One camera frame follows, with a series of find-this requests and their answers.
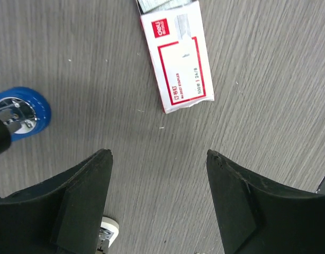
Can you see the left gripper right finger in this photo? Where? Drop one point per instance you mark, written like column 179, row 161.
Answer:
column 258, row 215

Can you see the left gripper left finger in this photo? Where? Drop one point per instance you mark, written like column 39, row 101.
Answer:
column 62, row 214

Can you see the red white staple box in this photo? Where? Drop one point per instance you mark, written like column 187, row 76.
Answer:
column 176, row 42

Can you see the light blue small stapler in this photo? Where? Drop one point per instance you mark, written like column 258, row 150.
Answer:
column 108, row 232

